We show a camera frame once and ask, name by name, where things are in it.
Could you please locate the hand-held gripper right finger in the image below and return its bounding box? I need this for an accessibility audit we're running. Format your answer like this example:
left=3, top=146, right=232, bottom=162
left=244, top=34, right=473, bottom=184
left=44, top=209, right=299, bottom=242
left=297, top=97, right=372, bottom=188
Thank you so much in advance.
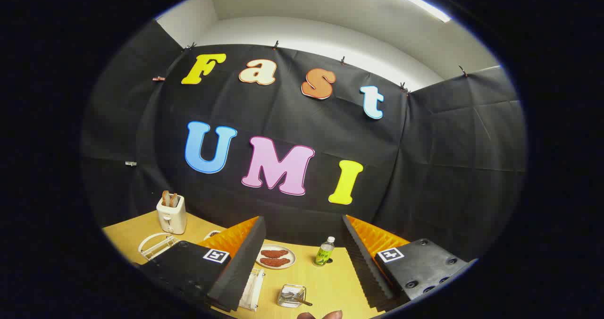
left=341, top=214, right=478, bottom=312

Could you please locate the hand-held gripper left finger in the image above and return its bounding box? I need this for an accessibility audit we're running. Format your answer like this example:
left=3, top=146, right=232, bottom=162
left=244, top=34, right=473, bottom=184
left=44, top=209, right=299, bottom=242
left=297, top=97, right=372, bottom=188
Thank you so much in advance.
left=137, top=215, right=267, bottom=312

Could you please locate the white wire dish rack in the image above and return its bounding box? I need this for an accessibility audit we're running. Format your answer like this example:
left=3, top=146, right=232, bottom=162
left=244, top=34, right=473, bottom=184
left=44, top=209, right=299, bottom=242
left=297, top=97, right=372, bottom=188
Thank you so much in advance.
left=138, top=233, right=266, bottom=311

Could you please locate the metal wire basket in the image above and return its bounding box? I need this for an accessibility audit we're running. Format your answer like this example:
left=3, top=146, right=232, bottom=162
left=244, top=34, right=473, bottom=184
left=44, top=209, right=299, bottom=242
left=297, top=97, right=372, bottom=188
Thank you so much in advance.
left=277, top=284, right=306, bottom=308

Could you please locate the wooden-handled metal spoon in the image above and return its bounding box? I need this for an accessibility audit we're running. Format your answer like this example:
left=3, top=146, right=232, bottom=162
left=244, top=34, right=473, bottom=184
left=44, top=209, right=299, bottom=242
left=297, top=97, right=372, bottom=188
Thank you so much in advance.
left=282, top=291, right=313, bottom=307

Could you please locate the white oval sausage plate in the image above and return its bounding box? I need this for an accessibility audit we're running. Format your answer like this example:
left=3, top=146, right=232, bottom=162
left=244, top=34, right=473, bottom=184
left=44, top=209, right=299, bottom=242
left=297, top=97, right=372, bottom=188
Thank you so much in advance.
left=255, top=244, right=297, bottom=270

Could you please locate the green tea bottle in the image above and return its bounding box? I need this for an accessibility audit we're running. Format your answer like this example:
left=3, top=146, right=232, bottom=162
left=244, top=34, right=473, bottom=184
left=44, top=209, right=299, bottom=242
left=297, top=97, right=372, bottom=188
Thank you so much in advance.
left=314, top=236, right=336, bottom=267

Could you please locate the white toaster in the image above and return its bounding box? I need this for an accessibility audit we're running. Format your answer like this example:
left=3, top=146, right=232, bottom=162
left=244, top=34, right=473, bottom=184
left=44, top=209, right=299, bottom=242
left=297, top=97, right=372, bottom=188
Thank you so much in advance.
left=156, top=194, right=187, bottom=235

